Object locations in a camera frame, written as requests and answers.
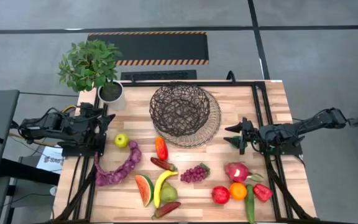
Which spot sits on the orange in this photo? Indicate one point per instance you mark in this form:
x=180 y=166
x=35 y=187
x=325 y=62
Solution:
x=238 y=191

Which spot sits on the round woven placemat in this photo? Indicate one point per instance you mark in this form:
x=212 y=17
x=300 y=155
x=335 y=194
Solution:
x=211 y=132

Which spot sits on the green leafy plant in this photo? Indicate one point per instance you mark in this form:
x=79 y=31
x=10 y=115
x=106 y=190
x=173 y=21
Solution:
x=89 y=65

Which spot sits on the red bell pepper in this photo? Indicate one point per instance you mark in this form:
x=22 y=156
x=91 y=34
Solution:
x=262 y=192

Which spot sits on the red round apple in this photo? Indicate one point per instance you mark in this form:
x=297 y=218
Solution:
x=220 y=195

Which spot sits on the dark red long pepper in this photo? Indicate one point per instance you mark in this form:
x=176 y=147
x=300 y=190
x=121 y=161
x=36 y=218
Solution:
x=162 y=163
x=166 y=210

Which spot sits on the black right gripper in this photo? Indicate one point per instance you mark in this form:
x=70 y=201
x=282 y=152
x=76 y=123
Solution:
x=249 y=133

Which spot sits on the purple grape bunch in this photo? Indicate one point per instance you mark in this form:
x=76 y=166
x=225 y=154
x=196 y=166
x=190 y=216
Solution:
x=193 y=175

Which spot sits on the white plant pot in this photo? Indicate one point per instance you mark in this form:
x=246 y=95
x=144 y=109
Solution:
x=117 y=104

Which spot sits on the watermelon slice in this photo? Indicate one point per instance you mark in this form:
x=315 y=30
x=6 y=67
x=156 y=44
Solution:
x=144 y=188

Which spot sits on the grey side desk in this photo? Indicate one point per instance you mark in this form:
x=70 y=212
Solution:
x=2 y=109

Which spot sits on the pink dragon fruit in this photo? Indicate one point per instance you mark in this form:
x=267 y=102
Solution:
x=235 y=171

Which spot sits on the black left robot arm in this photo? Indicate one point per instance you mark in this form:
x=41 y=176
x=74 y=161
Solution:
x=57 y=126

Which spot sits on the black perforated floor mat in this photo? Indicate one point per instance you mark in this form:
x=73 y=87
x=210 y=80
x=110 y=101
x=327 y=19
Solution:
x=158 y=75

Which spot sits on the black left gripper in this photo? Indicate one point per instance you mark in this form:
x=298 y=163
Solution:
x=91 y=124

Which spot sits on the small white round object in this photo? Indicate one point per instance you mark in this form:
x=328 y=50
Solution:
x=53 y=190

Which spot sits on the black desk base beam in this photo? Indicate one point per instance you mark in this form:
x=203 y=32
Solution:
x=26 y=171

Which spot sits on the green apple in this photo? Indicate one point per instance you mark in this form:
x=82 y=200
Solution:
x=121 y=140

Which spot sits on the green cucumber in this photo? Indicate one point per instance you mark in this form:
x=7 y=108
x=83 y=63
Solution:
x=250 y=203

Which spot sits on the yellow banana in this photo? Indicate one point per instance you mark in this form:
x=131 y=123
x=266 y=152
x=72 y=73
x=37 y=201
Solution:
x=158 y=186

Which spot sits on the black hazard-striped floor mat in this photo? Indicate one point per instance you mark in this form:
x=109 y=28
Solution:
x=148 y=46

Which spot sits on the white printed paper sheet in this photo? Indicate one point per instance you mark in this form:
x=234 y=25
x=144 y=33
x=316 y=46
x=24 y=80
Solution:
x=50 y=161

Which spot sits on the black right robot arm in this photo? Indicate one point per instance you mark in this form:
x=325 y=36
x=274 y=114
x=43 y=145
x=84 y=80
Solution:
x=306 y=124

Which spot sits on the green pear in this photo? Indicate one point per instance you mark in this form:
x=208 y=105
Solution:
x=169 y=195

